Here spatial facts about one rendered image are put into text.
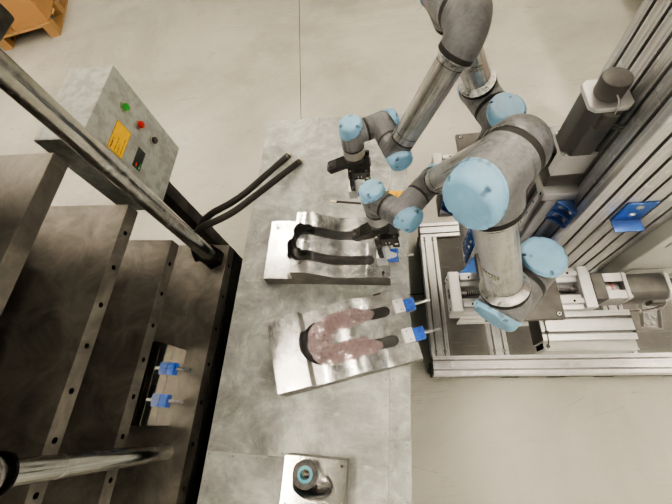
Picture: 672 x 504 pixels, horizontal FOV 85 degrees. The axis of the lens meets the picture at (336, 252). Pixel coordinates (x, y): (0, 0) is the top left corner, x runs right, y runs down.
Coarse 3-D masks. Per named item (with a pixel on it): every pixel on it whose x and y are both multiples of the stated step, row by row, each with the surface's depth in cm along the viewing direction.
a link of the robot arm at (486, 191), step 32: (512, 128) 62; (480, 160) 61; (512, 160) 60; (544, 160) 63; (448, 192) 65; (480, 192) 59; (512, 192) 60; (480, 224) 64; (512, 224) 66; (480, 256) 79; (512, 256) 75; (480, 288) 91; (512, 288) 83; (512, 320) 88
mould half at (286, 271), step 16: (272, 224) 155; (288, 224) 154; (320, 224) 145; (336, 224) 148; (352, 224) 147; (272, 240) 152; (304, 240) 141; (320, 240) 143; (336, 240) 145; (352, 240) 144; (368, 240) 142; (272, 256) 149; (272, 272) 146; (288, 272) 145; (304, 272) 136; (320, 272) 138; (336, 272) 139; (352, 272) 138; (368, 272) 137
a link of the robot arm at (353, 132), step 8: (344, 120) 115; (352, 120) 114; (360, 120) 114; (344, 128) 114; (352, 128) 113; (360, 128) 114; (344, 136) 116; (352, 136) 115; (360, 136) 116; (368, 136) 117; (344, 144) 120; (352, 144) 118; (360, 144) 120; (352, 152) 122
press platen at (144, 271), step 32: (128, 256) 137; (160, 256) 135; (128, 288) 132; (160, 288) 131; (128, 320) 126; (96, 352) 123; (128, 352) 121; (96, 384) 118; (128, 384) 117; (96, 416) 114; (128, 416) 115; (64, 448) 111; (96, 448) 110; (64, 480) 108; (96, 480) 106
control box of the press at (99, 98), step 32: (64, 96) 114; (96, 96) 111; (128, 96) 123; (96, 128) 110; (128, 128) 123; (160, 128) 140; (64, 160) 115; (128, 160) 123; (160, 160) 140; (160, 192) 140; (192, 224) 176
